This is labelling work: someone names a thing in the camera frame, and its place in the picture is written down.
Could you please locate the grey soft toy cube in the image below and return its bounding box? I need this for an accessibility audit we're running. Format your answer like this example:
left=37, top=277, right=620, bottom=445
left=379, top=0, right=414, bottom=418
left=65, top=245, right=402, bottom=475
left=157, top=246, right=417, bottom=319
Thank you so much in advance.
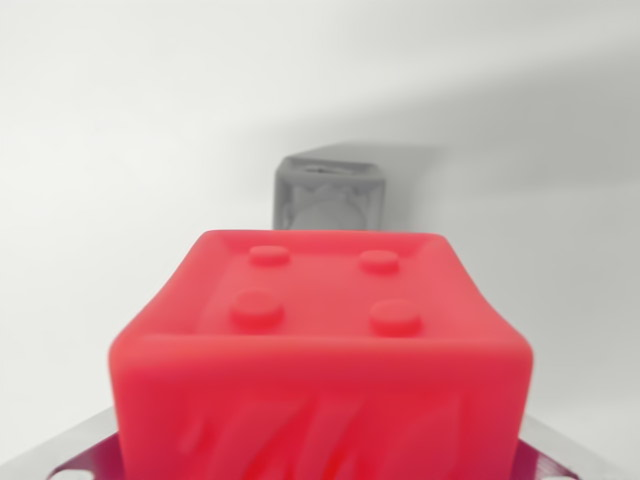
left=273, top=143, right=388, bottom=233

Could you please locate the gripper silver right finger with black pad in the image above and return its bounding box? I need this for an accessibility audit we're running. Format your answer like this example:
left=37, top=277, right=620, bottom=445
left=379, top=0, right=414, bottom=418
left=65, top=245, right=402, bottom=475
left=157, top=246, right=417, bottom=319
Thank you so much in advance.
left=508, top=413, right=632, bottom=480

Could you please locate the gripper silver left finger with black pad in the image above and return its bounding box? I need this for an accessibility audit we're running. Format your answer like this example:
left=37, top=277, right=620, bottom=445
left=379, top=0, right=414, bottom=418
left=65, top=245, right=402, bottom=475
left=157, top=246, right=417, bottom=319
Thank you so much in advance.
left=43, top=404, right=127, bottom=480

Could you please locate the red soft toy cube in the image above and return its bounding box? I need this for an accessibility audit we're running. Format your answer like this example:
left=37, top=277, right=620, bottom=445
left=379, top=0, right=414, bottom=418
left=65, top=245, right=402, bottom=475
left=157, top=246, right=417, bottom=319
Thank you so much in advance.
left=106, top=228, right=535, bottom=480

